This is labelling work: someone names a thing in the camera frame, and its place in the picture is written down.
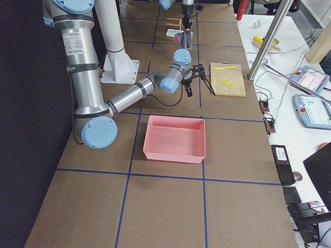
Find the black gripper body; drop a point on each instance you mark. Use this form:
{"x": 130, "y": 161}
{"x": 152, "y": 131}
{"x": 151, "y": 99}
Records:
{"x": 186, "y": 11}
{"x": 187, "y": 81}

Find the dark grey cloth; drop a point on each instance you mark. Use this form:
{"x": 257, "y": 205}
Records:
{"x": 185, "y": 39}

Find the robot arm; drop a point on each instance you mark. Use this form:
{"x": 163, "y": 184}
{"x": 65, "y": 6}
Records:
{"x": 166, "y": 4}
{"x": 85, "y": 49}

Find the left wooden dowel rod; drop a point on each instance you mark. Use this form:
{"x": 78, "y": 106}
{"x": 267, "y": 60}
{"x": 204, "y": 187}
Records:
{"x": 173, "y": 19}

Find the wooden dowel rod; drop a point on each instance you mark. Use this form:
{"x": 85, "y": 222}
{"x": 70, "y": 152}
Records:
{"x": 173, "y": 24}
{"x": 173, "y": 19}

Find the right wooden dowel rod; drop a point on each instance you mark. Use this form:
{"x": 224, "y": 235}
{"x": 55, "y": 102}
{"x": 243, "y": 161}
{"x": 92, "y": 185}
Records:
{"x": 173, "y": 24}

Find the yellow plastic knife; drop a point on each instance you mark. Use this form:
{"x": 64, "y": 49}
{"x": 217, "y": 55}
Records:
{"x": 224, "y": 68}

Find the bamboo cutting board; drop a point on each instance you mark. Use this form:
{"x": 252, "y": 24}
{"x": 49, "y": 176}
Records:
{"x": 234, "y": 76}

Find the red fire extinguisher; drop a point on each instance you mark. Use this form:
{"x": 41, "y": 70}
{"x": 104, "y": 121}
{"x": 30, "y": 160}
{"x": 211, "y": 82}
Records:
{"x": 241, "y": 9}

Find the white tube bottle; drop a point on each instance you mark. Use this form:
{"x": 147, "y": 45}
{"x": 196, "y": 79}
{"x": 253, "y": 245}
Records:
{"x": 256, "y": 24}

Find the pink plastic bin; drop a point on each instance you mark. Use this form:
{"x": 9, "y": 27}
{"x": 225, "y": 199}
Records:
{"x": 175, "y": 139}

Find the orange black power strip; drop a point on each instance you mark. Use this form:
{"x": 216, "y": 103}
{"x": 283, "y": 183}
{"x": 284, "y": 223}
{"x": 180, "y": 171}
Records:
{"x": 264, "y": 106}

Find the far teach pendant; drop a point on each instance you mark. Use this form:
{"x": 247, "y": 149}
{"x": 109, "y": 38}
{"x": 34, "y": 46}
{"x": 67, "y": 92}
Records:
{"x": 310, "y": 78}

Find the teach pendant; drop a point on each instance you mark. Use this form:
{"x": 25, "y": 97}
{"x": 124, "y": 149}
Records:
{"x": 312, "y": 111}
{"x": 310, "y": 78}

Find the near teach pendant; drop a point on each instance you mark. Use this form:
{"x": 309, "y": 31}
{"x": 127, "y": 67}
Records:
{"x": 312, "y": 111}

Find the black box with label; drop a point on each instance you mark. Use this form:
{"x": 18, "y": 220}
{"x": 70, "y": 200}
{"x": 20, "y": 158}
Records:
{"x": 282, "y": 164}

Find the black laptop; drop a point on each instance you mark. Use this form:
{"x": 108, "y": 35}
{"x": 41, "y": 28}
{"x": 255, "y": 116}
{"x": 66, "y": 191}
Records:
{"x": 318, "y": 169}

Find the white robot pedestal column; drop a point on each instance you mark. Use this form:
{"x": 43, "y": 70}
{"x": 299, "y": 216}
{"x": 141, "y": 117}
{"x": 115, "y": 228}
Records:
{"x": 118, "y": 66}

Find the aluminium frame post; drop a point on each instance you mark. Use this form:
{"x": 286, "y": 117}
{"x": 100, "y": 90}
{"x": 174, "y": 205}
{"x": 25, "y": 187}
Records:
{"x": 270, "y": 35}

